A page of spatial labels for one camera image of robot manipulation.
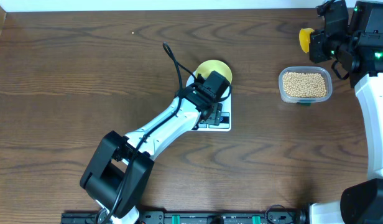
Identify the yellow measuring scoop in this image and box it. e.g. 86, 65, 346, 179
298, 28, 315, 54

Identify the pale yellow bowl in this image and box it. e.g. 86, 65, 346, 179
195, 60, 233, 83

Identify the soybeans pile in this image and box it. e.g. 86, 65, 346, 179
282, 72, 327, 98

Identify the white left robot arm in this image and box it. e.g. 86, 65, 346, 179
80, 84, 232, 223

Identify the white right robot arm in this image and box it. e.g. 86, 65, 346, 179
297, 1, 383, 223

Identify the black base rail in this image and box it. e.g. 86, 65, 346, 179
60, 209, 307, 224

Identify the white digital kitchen scale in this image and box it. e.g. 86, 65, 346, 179
180, 74, 232, 132

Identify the clear plastic container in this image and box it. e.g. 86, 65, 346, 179
279, 66, 333, 104

